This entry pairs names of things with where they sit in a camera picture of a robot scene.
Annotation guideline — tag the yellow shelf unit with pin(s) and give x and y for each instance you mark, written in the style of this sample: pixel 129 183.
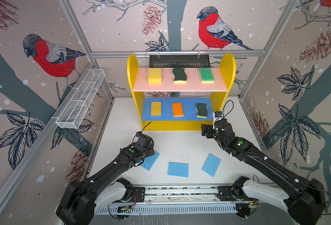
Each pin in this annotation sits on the yellow shelf unit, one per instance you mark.
pixel 224 77

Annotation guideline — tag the bright green sponge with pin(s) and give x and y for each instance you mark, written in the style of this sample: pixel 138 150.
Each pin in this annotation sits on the bright green sponge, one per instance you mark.
pixel 206 75

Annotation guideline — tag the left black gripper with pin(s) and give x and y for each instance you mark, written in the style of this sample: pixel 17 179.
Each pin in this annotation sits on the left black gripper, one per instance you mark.
pixel 151 149

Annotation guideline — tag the horizontal aluminium frame bar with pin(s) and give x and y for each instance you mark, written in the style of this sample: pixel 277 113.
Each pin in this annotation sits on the horizontal aluminium frame bar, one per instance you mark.
pixel 124 54

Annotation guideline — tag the orange sponge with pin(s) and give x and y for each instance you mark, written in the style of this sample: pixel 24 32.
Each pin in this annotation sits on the orange sponge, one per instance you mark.
pixel 177 109

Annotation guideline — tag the yellow orange-tinted sponge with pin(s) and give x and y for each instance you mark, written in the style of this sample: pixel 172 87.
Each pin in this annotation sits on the yellow orange-tinted sponge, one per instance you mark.
pixel 156 108

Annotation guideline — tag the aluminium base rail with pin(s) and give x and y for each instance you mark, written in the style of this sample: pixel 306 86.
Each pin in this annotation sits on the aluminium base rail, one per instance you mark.
pixel 193 195

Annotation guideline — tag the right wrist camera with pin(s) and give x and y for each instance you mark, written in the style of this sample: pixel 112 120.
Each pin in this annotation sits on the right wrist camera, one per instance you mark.
pixel 217 115

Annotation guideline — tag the black perforated metal tray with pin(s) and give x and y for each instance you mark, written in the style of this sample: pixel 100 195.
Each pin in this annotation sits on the black perforated metal tray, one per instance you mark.
pixel 183 61

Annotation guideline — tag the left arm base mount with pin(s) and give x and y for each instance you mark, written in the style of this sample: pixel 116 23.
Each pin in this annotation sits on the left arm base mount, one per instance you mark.
pixel 137 195

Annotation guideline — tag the blue sponge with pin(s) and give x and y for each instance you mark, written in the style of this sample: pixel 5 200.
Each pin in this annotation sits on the blue sponge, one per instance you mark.
pixel 178 169
pixel 211 165
pixel 150 161

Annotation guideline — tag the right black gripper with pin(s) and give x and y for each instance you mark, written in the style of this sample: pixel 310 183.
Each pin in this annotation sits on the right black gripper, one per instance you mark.
pixel 209 129

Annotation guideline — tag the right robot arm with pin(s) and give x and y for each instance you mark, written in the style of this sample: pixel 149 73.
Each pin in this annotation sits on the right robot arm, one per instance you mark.
pixel 302 199

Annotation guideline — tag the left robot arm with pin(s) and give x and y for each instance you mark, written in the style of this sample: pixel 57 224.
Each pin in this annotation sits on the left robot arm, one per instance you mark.
pixel 82 199

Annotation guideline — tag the plain yellow sponge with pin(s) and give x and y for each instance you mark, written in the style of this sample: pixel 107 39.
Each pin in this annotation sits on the plain yellow sponge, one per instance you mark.
pixel 154 75

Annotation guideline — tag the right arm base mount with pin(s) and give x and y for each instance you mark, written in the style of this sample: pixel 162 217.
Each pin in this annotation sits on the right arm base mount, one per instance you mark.
pixel 230 193

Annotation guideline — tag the white wire mesh basket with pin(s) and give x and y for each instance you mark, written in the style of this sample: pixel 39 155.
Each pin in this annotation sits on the white wire mesh basket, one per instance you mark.
pixel 76 108

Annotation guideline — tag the dark green wavy sponge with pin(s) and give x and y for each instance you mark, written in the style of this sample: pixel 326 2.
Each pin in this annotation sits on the dark green wavy sponge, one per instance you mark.
pixel 202 111
pixel 179 75

